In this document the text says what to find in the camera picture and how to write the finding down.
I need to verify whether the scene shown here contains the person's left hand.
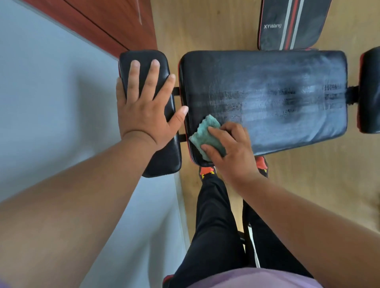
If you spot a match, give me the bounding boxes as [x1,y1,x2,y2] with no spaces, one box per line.
[116,59,189,152]

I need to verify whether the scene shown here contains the person's right hand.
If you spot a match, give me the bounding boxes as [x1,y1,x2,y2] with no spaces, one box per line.
[200,121,263,190]

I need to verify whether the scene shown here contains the black striped sit-up bench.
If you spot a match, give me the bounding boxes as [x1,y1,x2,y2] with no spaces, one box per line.
[257,0,333,51]

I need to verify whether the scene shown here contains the person's red black shoe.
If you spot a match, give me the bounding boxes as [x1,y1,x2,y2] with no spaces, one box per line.
[255,156,269,178]
[199,166,217,180]

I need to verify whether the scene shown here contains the white cord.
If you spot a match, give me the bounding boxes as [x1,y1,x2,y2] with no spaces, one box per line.
[248,225,261,267]

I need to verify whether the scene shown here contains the person's black trousers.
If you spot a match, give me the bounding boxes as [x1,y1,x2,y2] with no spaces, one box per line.
[169,175,314,288]

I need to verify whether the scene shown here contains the person's right forearm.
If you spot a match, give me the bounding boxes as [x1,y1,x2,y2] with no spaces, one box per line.
[239,175,380,288]

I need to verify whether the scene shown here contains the green cleaning cloth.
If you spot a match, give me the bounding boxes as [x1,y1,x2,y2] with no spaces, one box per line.
[188,115,227,162]

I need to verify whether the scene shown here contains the person's right red black shoe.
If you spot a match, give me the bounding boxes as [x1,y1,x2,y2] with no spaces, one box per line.
[255,156,269,178]

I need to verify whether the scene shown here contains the red-brown wooden door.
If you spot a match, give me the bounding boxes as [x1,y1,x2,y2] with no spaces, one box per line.
[22,0,158,59]

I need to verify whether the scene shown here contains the person's left forearm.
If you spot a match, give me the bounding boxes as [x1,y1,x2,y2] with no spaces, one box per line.
[0,138,156,288]

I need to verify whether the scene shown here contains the black bench with headrest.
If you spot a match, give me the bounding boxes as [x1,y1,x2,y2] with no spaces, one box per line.
[118,46,380,178]

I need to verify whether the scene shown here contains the purple sleeve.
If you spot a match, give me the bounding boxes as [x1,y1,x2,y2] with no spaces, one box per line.
[188,268,324,288]

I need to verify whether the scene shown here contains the person's left red black shoe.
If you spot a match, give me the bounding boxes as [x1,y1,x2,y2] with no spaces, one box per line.
[199,166,217,180]

